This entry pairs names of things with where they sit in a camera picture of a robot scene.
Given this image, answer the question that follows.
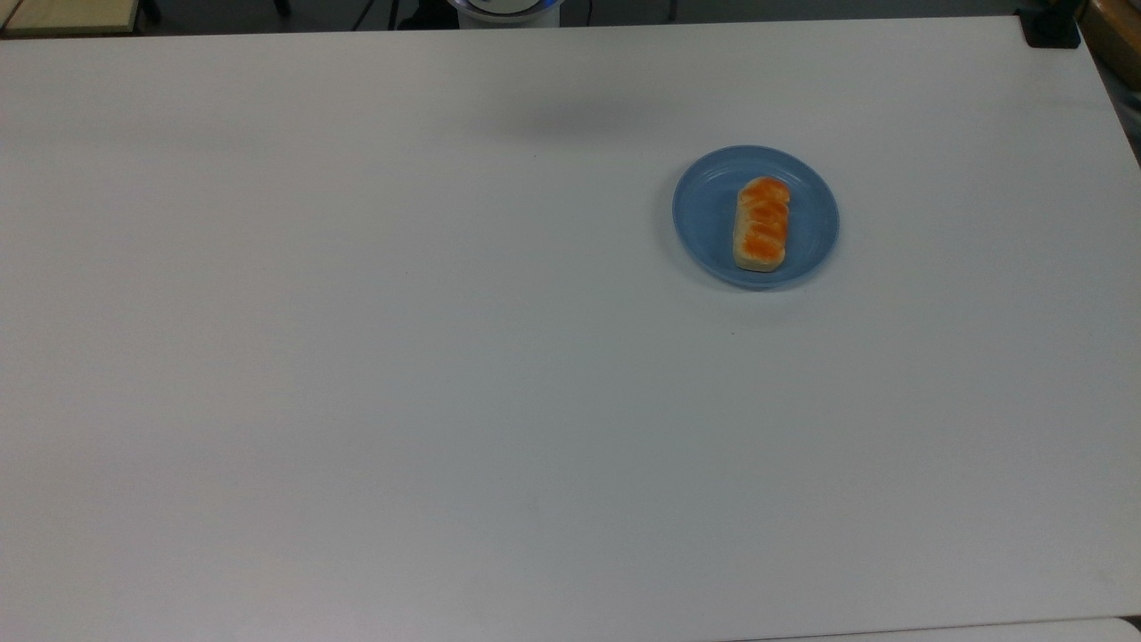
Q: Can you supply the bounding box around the bread roll with orange glaze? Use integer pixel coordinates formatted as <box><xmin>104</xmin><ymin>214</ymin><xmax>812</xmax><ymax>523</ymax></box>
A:
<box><xmin>733</xmin><ymin>176</ymin><xmax>792</xmax><ymax>273</ymax></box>

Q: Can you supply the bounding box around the blue round plate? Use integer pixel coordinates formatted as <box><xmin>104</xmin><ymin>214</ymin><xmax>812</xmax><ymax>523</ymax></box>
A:
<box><xmin>672</xmin><ymin>144</ymin><xmax>841</xmax><ymax>290</ymax></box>

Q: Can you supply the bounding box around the light wooden board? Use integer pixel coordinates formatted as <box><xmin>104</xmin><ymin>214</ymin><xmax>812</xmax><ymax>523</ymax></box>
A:
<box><xmin>0</xmin><ymin>0</ymin><xmax>142</xmax><ymax>38</ymax></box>

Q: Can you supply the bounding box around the brown wooden furniture edge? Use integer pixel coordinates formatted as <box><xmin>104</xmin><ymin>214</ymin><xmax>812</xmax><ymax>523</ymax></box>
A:
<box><xmin>1079</xmin><ymin>0</ymin><xmax>1141</xmax><ymax>90</ymax></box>

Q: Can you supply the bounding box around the black camera pole with clamp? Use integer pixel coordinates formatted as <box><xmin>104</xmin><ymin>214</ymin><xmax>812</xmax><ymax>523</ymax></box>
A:
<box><xmin>1021</xmin><ymin>4</ymin><xmax>1082</xmax><ymax>50</ymax></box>

